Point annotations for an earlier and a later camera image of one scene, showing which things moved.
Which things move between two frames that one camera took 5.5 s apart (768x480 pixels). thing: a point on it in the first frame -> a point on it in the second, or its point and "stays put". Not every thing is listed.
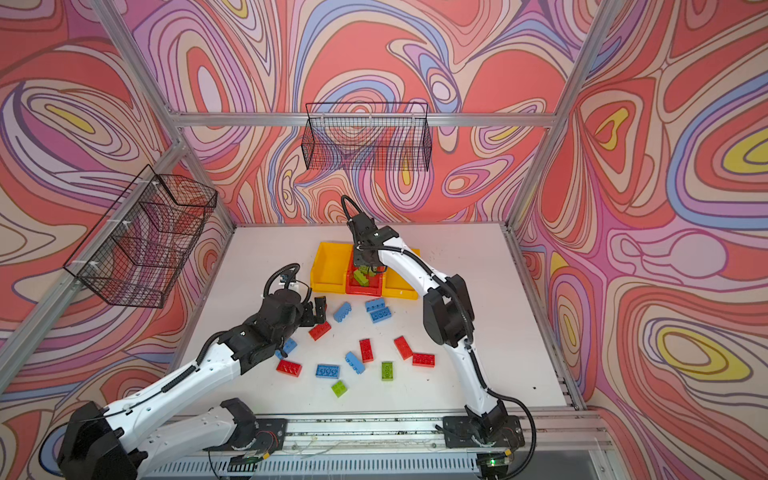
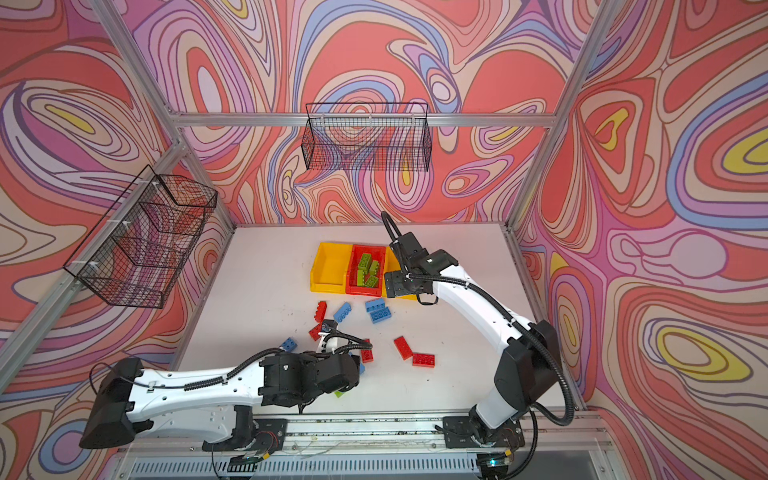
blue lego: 289,346 stays put
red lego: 403,347 stays put
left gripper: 311,320 -> 356,363
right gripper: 359,259 -> 399,287
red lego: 367,352 stays put
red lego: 423,360 stays put
